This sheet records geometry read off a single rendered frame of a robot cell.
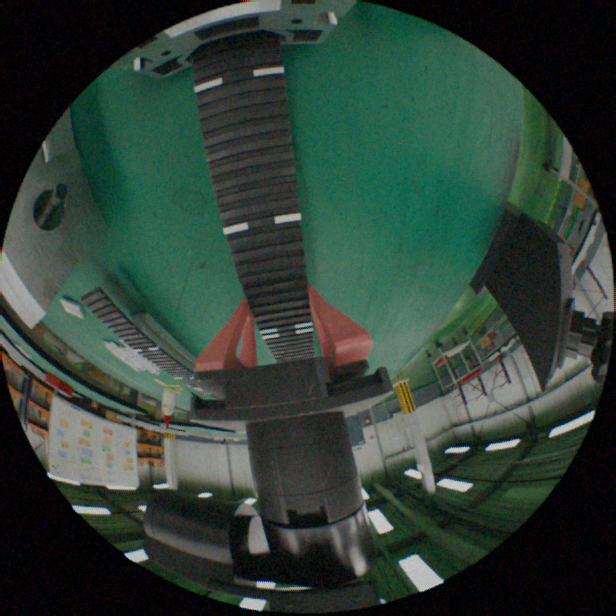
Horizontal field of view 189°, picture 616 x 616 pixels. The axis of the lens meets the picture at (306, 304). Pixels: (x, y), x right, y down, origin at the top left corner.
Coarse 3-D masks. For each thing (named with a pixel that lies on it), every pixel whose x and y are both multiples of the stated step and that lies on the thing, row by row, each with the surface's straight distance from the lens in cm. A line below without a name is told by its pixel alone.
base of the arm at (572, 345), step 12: (576, 312) 49; (564, 324) 45; (576, 324) 46; (588, 324) 47; (564, 336) 46; (576, 336) 46; (588, 336) 46; (564, 348) 46; (576, 348) 46; (588, 348) 47; (564, 360) 51
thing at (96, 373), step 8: (584, 184) 483; (576, 192) 481; (576, 200) 480; (584, 200) 479; (32, 328) 363; (40, 328) 366; (40, 336) 365; (488, 336) 590; (488, 344) 616; (88, 368) 425; (96, 368) 391; (96, 376) 397; (104, 376) 398; (112, 416) 449
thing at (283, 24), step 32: (256, 0) 12; (288, 0) 11; (320, 0) 11; (352, 0) 11; (160, 32) 12; (192, 32) 12; (224, 32) 13; (288, 32) 14; (320, 32) 15; (128, 64) 13; (160, 64) 14
